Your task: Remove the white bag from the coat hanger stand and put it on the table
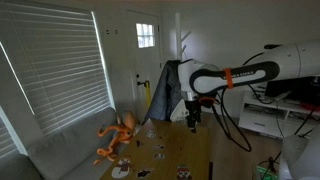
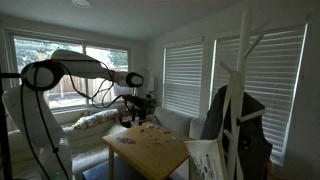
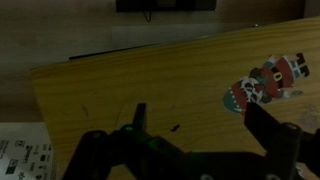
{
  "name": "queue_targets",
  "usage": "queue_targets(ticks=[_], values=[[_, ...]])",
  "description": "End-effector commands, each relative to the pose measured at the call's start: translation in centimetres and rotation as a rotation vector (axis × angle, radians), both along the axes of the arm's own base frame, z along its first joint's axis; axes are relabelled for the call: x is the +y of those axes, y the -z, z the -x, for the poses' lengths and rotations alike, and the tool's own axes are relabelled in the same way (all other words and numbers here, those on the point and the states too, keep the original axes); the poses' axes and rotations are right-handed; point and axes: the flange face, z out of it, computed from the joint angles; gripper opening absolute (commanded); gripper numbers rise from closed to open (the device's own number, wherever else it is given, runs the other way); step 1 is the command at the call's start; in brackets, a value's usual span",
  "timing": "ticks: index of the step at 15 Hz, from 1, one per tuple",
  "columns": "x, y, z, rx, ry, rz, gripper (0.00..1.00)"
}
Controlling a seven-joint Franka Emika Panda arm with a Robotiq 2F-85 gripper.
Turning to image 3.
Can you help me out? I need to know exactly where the Santa Claus sticker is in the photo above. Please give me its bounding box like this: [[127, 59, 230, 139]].
[[222, 53, 310, 116]]

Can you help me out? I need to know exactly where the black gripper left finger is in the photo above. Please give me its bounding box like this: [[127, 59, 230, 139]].
[[132, 103, 146, 131]]

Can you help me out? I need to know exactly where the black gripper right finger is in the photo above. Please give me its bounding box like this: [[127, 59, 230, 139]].
[[244, 103, 281, 152]]

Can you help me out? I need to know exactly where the wooden table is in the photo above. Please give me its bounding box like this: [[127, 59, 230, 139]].
[[31, 17, 320, 180]]

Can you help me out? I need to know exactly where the black wall-mounted unit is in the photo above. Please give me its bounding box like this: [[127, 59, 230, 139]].
[[116, 0, 217, 12]]

